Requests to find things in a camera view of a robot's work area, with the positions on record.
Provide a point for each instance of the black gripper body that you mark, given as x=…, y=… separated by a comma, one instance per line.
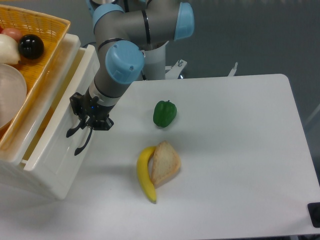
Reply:
x=93, y=114

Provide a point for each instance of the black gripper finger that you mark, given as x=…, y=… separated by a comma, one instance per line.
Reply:
x=85, y=137
x=81, y=125

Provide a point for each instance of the white top drawer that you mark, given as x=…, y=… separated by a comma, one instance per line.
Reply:
x=53, y=162

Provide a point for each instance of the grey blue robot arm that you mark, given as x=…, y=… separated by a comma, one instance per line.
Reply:
x=120, y=37

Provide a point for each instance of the white drawer cabinet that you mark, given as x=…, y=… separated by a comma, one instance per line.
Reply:
x=12, y=165

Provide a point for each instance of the yellow banana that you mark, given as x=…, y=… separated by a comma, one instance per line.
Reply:
x=142, y=171

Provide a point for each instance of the green bell pepper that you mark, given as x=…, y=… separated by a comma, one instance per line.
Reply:
x=164, y=113

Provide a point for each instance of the white bowl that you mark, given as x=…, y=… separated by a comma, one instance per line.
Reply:
x=13, y=93

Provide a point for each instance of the slice of bread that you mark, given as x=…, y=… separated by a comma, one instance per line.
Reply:
x=166, y=163

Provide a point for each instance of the black ball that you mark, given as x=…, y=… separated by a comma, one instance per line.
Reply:
x=31, y=46

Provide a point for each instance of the orange woven basket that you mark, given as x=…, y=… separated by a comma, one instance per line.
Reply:
x=42, y=35

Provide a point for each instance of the white onion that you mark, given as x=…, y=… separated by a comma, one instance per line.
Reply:
x=9, y=53

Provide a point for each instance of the pink round fruit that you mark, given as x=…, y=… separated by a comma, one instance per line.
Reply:
x=13, y=33

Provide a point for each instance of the black corner object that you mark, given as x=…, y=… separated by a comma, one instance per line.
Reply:
x=314, y=212

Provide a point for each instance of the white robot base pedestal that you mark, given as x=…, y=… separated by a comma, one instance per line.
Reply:
x=154, y=61

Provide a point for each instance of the metal table bracket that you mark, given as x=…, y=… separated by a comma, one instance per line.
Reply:
x=175, y=71

